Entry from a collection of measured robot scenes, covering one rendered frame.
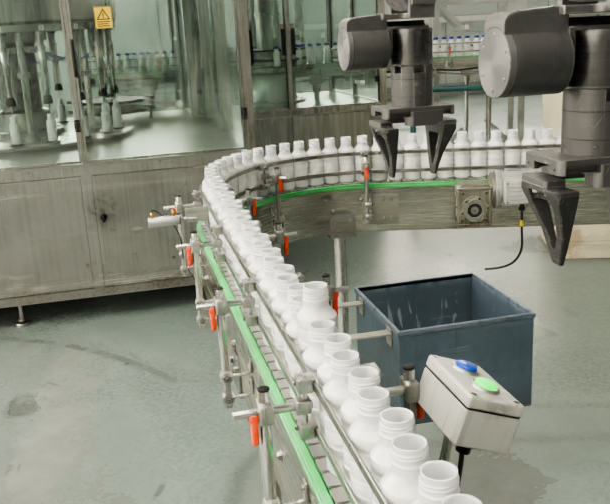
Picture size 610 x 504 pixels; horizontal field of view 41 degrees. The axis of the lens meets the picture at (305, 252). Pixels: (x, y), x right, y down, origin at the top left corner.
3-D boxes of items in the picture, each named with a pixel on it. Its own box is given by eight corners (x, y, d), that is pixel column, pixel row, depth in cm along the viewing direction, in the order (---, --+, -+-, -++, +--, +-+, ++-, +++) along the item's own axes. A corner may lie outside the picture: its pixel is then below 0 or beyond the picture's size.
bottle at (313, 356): (330, 443, 114) (325, 335, 110) (298, 431, 118) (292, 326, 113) (355, 425, 119) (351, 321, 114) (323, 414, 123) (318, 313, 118)
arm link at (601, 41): (652, 13, 66) (611, 15, 71) (576, 16, 64) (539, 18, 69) (647, 99, 67) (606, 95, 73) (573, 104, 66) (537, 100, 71)
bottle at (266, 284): (282, 351, 147) (276, 265, 143) (256, 345, 151) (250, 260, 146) (301, 340, 152) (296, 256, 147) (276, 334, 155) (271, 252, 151)
